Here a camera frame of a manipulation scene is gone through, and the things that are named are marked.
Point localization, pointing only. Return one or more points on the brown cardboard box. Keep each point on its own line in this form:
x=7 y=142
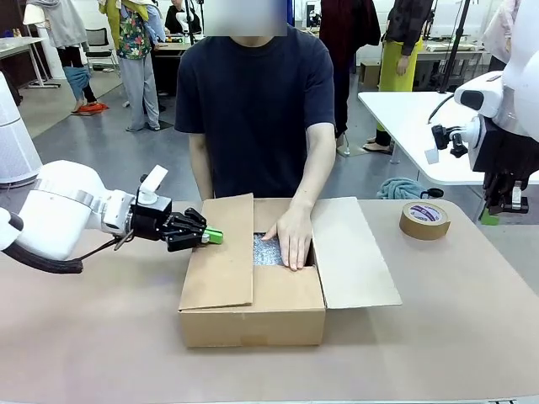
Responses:
x=252 y=320

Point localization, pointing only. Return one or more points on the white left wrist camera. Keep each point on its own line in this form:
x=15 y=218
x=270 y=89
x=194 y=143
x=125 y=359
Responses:
x=152 y=183

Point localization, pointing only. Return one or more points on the person in grey hoodie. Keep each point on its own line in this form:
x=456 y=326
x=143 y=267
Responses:
x=67 y=25

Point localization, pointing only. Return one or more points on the small background cardboard box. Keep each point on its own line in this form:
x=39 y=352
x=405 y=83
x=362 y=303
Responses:
x=370 y=76

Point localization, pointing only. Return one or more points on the small white card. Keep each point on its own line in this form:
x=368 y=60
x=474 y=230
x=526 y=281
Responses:
x=431 y=156

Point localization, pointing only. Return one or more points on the teal cloth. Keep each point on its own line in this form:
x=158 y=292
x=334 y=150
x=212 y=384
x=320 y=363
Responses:
x=398 y=189

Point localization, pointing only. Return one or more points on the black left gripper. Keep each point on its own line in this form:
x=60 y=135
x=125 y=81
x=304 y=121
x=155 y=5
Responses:
x=151 y=219

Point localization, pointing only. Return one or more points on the person in yellow apron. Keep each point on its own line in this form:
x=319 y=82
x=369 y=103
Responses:
x=398 y=63

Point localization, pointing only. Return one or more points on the large white table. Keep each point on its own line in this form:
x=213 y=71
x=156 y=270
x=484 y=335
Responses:
x=400 y=126

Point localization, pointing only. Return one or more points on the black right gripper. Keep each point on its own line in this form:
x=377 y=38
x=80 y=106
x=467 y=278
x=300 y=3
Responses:
x=505 y=147

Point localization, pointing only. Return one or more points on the person in floral shirt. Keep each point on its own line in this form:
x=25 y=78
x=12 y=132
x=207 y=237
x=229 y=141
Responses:
x=137 y=76

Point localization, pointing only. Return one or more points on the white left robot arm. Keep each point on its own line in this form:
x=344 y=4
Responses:
x=63 y=210

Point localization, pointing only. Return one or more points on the blue denim cloth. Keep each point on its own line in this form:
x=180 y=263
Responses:
x=78 y=80

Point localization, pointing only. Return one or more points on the white perforated air purifier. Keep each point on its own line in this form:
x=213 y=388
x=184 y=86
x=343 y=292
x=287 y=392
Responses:
x=14 y=143

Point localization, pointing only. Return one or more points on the orange item on floor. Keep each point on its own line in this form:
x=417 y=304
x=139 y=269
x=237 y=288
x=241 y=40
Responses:
x=93 y=108

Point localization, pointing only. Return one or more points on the person's left hand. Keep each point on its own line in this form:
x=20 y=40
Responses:
x=295 y=240

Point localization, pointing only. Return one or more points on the person in dark T-shirt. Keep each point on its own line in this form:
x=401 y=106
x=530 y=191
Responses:
x=252 y=105

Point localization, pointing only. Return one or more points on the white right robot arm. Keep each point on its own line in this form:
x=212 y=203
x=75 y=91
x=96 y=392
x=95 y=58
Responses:
x=522 y=63

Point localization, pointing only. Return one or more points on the person's right forearm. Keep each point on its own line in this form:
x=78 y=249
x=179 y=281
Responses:
x=202 y=172

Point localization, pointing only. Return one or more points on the person in pink shirt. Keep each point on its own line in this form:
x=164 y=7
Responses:
x=499 y=33

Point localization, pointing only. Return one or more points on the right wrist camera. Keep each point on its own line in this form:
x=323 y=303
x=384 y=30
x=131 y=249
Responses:
x=452 y=141

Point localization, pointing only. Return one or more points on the grey background table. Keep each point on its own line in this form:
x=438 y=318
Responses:
x=21 y=42

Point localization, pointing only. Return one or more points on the person's left forearm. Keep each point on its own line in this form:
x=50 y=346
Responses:
x=313 y=177

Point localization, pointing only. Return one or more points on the black tripod stand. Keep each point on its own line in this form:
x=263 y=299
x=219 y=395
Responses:
x=193 y=21

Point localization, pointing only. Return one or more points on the black slanted stand pole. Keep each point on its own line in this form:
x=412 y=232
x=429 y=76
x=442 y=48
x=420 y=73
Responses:
x=455 y=46

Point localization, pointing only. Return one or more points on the black mesh office chair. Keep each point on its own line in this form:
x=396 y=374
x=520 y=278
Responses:
x=100 y=40

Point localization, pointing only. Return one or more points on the clear bubble wrap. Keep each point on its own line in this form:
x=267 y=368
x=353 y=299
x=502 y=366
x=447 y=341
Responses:
x=265 y=252

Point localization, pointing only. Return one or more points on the person in dark red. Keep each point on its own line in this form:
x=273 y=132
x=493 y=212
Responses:
x=349 y=25

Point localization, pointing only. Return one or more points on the brown packing tape roll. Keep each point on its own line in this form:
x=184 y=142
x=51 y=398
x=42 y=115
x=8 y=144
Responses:
x=424 y=221

